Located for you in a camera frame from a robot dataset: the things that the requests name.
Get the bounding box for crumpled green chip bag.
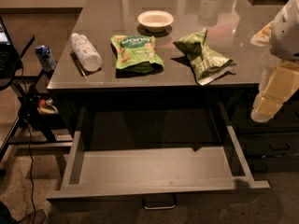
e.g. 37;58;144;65
174;27;236;86

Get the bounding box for black hanging cable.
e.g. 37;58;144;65
19;59;37;224

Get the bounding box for green snack bag with logo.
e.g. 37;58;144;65
110;35;164;74

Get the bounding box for clear plastic water bottle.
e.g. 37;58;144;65
71;33;102;72

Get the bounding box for open grey top drawer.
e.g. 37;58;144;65
47;103;269;212

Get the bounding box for small colourful items on stand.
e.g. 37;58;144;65
37;98;59;115

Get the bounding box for black laptop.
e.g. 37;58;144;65
0;17;19;78

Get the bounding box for metal drawer handle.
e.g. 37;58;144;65
142;193;177;211

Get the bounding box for black side stand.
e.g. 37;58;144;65
0;35;72;161

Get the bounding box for blue drink can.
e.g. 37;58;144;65
35;45;56;72

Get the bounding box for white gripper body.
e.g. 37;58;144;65
269;0;299;61

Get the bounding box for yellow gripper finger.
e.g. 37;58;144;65
250;21;273;47
250;61;299;122

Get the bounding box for white paper bowl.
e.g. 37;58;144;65
137;10;174;33

